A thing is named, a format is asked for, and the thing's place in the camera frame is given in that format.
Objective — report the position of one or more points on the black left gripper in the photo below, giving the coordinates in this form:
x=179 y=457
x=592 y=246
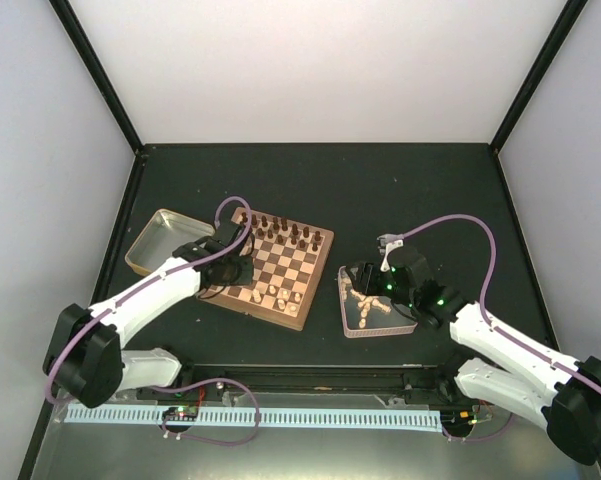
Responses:
x=245 y=277

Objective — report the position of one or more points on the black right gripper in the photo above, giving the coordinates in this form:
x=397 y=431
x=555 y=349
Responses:
x=366 y=275

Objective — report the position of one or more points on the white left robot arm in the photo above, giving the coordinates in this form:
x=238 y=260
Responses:
x=88 y=355

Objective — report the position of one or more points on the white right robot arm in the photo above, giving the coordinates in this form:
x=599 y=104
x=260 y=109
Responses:
x=557 y=392

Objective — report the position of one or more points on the light pieces pile in tray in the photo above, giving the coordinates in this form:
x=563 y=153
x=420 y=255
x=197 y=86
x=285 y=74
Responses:
x=360 y=304

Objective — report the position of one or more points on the right controller board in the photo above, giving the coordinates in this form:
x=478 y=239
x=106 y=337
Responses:
x=465 y=417

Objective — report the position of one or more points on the controller board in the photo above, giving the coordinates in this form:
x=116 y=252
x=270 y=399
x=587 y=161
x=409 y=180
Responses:
x=180 y=413
x=465 y=417

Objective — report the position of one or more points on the left controller board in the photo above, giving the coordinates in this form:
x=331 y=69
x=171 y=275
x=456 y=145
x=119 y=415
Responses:
x=180 y=413

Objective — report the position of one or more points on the wooden chessboard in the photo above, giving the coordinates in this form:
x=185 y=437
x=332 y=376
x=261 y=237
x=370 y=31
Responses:
x=290 y=269

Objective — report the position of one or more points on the pink plastic tray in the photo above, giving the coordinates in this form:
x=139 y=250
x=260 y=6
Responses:
x=378 y=324

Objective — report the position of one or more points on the yellow metal tin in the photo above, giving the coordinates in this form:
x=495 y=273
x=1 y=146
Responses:
x=165 y=232

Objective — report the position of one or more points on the black front rail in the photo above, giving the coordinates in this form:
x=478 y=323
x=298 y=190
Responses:
x=269 y=379

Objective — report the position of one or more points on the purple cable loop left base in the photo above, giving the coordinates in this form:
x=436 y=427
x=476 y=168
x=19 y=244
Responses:
x=218 y=416

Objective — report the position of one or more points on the white slotted cable duct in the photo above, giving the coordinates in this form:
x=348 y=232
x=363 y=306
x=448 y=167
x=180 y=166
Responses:
x=311 y=418

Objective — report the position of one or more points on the black frame post left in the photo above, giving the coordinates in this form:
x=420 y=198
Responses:
x=83 y=46

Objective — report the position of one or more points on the black frame post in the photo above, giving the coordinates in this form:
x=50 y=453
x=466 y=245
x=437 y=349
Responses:
x=83 y=46
x=549 y=50

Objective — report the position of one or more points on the black frame post right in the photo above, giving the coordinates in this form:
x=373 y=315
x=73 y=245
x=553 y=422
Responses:
x=549 y=50

